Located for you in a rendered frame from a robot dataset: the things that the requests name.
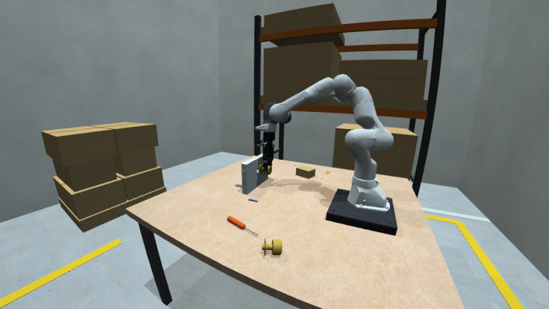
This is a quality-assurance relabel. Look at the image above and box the orange-handled screwdriver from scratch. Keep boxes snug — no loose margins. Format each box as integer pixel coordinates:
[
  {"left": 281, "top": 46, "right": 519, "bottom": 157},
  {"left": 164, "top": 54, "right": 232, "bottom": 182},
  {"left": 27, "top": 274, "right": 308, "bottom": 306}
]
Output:
[{"left": 227, "top": 216, "right": 257, "bottom": 235}]

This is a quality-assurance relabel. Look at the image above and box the brass door knob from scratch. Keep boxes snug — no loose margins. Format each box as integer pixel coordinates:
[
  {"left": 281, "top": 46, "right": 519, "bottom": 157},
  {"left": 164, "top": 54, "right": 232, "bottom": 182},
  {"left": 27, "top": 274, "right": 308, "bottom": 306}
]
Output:
[
  {"left": 262, "top": 238, "right": 282, "bottom": 256},
  {"left": 257, "top": 164, "right": 272, "bottom": 175}
]

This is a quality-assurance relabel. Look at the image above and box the tan rectangular box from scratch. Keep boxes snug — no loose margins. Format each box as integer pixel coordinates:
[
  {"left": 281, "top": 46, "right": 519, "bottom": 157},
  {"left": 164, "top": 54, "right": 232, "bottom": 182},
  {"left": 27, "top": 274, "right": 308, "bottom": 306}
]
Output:
[{"left": 296, "top": 166, "right": 316, "bottom": 179}]

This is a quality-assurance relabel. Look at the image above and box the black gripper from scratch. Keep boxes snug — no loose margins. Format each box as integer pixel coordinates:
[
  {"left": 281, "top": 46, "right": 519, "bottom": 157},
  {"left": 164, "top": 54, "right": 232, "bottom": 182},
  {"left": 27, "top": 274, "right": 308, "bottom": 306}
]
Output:
[{"left": 263, "top": 132, "right": 275, "bottom": 172}]

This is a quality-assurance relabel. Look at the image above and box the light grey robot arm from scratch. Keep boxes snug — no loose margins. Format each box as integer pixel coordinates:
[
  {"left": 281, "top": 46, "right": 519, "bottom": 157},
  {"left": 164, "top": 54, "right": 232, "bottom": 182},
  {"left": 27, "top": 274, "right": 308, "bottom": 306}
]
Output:
[{"left": 255, "top": 74, "right": 394, "bottom": 212}]

